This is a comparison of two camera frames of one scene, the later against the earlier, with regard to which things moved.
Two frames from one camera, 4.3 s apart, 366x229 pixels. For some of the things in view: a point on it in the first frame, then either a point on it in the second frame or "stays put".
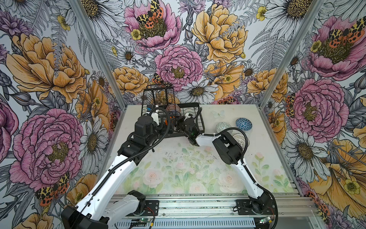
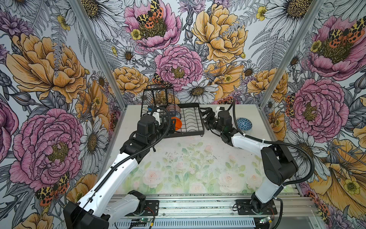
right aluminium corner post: (292, 52) stays put
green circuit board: (144, 220) stays put
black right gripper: (178, 120) -> (212, 114)
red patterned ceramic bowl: (173, 107) stays put
